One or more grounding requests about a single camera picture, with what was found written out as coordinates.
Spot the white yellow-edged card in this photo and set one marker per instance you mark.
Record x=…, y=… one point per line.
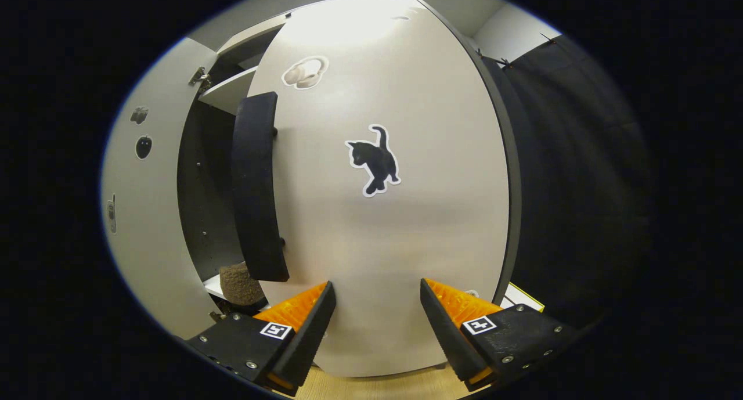
x=522, y=298

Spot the brown fuzzy shoe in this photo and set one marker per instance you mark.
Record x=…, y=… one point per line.
x=238, y=284

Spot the black backdrop cloth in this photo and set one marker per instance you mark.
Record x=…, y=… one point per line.
x=580, y=185

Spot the white shoe cabinet door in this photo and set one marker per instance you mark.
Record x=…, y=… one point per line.
x=151, y=226
x=418, y=237

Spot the white shoe cabinet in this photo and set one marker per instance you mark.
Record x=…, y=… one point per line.
x=206, y=202

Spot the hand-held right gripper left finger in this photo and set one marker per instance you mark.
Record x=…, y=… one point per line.
x=310, y=324

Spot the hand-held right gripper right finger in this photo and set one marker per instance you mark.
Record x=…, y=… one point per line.
x=444, y=324

